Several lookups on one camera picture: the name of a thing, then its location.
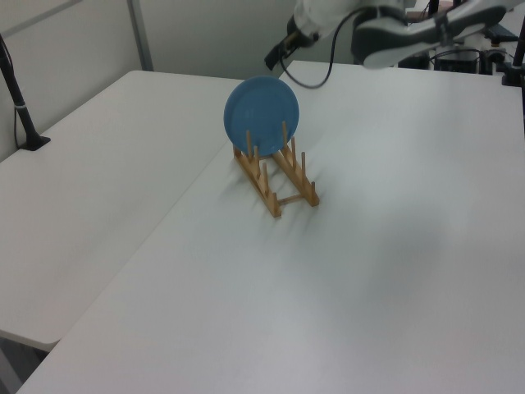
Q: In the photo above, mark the grey partition frame bar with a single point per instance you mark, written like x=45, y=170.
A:
x=41, y=16

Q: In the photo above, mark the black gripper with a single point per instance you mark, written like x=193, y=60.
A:
x=292, y=42

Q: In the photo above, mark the black camera stand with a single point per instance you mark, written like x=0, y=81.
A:
x=510, y=76
x=37, y=143

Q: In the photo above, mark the grey partition frame post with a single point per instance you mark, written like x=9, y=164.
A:
x=141, y=37

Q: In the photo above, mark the blue round plate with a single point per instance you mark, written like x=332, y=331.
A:
x=258, y=111

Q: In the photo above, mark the black controller box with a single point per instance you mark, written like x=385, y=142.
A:
x=455, y=63

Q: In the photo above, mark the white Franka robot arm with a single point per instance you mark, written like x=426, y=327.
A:
x=410, y=33

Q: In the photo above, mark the wooden peg plate rack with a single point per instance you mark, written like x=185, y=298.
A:
x=264, y=197

